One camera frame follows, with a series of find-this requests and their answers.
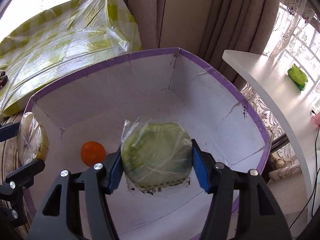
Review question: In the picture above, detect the yellow checkered plastic tablecloth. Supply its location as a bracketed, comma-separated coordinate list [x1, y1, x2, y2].
[1, 0, 142, 118]

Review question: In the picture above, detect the dark fruit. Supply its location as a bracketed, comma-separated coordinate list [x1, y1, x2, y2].
[0, 70, 8, 87]

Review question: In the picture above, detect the green melon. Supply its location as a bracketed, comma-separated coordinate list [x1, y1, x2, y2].
[120, 120, 193, 194]

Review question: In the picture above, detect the black cable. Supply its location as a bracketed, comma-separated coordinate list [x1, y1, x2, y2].
[288, 109, 320, 230]

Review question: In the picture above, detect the floral lace curtain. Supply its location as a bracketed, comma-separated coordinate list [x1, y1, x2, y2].
[241, 0, 319, 181]

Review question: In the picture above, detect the green crumpled bag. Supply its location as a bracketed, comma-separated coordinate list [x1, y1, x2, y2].
[287, 64, 308, 90]

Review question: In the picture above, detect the purple-edged white cardboard box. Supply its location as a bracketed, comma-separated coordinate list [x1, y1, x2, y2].
[26, 48, 270, 239]

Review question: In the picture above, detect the pink object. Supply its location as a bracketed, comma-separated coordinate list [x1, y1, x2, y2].
[311, 113, 320, 130]

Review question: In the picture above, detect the yellow pear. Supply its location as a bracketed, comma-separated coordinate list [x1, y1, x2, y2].
[17, 112, 49, 165]

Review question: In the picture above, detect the brown curtain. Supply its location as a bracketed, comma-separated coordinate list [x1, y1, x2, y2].
[124, 0, 280, 89]

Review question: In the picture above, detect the orange fruit in box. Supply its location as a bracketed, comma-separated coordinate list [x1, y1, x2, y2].
[80, 141, 107, 167]

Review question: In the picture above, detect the white side table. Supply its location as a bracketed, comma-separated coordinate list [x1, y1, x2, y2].
[222, 49, 320, 222]

